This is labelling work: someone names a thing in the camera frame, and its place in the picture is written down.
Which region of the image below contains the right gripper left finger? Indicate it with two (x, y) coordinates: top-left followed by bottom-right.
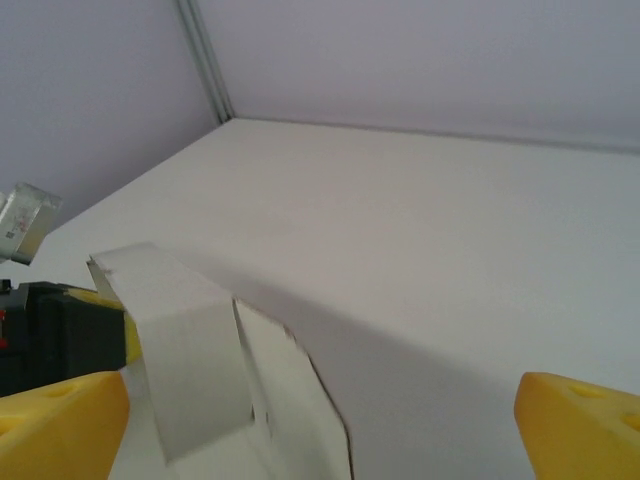
(0, 370), (132, 480)

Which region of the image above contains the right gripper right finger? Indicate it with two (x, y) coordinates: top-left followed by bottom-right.
(514, 370), (640, 480)

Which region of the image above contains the white paper box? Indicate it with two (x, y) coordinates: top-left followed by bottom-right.
(87, 241), (357, 480)

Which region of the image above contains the aluminium frame post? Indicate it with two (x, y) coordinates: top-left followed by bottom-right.
(174, 0), (234, 124)

